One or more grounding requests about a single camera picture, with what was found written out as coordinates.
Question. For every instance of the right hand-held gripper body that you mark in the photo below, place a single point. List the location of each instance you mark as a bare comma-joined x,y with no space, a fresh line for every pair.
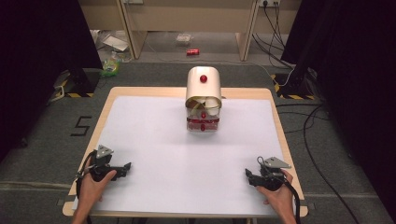
271,179

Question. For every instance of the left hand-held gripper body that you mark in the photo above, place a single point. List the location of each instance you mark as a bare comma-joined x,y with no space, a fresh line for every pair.
100,165

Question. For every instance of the clear plastic drawer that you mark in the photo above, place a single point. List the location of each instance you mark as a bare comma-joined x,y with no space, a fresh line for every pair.
202,125

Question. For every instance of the pile of red coffee sticks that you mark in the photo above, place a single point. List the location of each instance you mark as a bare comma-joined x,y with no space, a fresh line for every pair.
196,125

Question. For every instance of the white storage box red knob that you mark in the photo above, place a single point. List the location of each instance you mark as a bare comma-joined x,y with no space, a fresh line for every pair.
203,87

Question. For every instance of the person's right hand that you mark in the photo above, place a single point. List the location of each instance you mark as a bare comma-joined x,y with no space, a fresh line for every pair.
281,197

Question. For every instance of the person's left hand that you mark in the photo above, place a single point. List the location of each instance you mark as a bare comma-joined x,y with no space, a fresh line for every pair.
91,189

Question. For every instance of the white paper cup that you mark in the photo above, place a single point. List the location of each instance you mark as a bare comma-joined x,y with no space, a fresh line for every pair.
213,105

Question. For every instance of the black stand base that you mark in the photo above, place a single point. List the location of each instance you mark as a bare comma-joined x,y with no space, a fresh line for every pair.
83,81

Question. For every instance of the green plastic bag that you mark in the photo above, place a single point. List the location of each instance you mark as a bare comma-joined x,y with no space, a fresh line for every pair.
110,67

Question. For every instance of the black curtain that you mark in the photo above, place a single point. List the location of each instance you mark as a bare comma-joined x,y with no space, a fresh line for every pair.
37,62
358,77

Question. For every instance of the white crumpled bag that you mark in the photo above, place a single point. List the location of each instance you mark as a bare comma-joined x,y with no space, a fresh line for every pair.
113,42

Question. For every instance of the red drink can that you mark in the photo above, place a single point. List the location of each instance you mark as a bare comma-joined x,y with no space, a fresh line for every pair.
192,51

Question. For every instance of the clear plastic bag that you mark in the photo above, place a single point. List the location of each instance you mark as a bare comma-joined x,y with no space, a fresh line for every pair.
183,38

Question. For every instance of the beige wooden desk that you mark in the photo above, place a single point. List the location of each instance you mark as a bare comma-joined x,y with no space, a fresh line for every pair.
186,18

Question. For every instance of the white wall socket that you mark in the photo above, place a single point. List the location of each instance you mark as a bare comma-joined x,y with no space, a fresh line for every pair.
269,2

